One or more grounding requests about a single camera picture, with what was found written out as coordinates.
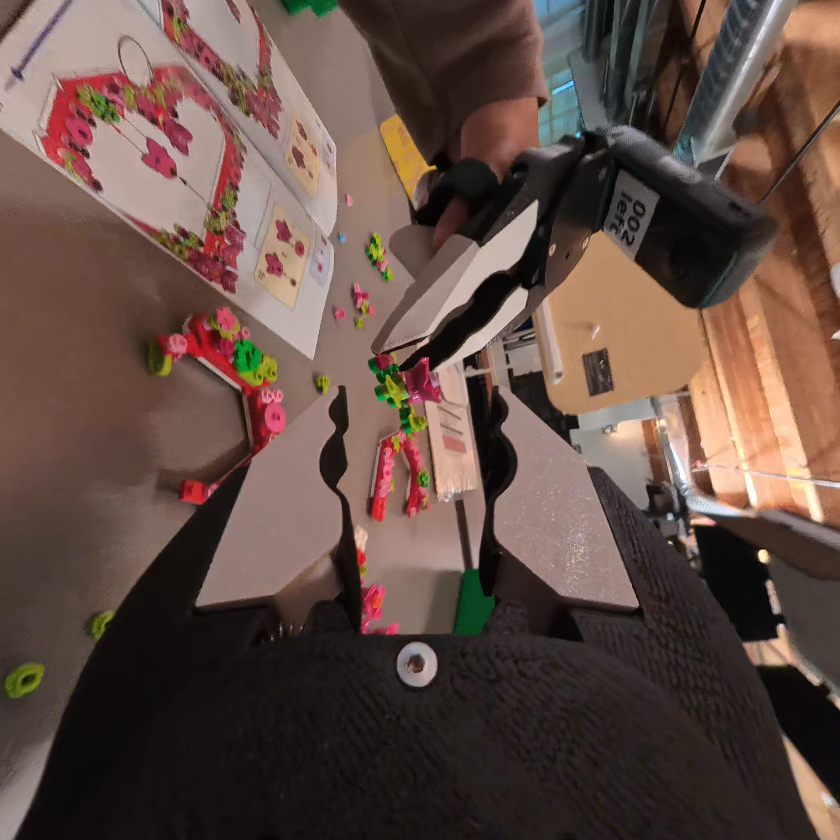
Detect long red lego flower strip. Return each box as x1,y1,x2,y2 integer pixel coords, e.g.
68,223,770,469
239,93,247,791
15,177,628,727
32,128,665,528
353,525,401,636

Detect person's left forearm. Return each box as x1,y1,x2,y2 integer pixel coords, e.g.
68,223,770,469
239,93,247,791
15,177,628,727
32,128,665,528
338,0,550,161

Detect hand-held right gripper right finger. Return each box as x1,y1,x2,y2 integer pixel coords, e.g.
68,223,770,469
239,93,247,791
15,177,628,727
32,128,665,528
478,386,641,611

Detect yellow packet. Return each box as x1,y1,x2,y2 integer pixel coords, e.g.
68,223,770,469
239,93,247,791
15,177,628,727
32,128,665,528
379,115,435,203

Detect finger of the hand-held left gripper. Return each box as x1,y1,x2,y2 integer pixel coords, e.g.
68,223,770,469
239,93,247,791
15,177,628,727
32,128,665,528
399,270,547,376
371,200,540,357

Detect silver ventilation duct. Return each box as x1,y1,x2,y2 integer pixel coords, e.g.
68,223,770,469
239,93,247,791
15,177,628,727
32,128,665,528
676,0,803,166

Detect green stem lego flower section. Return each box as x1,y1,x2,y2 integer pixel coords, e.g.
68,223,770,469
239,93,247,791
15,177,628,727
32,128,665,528
366,353,445,435

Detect curved red lego wreath section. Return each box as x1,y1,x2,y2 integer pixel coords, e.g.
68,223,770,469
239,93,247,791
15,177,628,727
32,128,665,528
146,307,287,507

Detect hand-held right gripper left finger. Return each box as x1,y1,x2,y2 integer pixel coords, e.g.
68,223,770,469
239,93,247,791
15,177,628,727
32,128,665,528
195,386,363,614

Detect pink coral lego branch section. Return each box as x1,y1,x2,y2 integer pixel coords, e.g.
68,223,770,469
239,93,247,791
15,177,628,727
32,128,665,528
397,430,434,519

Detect lego instruction booklet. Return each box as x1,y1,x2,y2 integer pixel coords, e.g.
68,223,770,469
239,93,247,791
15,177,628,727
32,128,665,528
0,0,340,361

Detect person's left hand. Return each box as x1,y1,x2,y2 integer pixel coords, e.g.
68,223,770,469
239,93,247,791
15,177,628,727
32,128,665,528
430,97,544,252

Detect green board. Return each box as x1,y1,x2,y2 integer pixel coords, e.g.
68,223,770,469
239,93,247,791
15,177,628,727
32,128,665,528
452,567,498,636

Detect red lego strip pink studs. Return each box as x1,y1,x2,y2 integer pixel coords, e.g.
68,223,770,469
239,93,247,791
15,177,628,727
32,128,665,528
369,433,398,524

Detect clear plastic bag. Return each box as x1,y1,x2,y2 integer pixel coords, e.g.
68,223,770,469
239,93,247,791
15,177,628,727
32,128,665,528
424,364,486,504

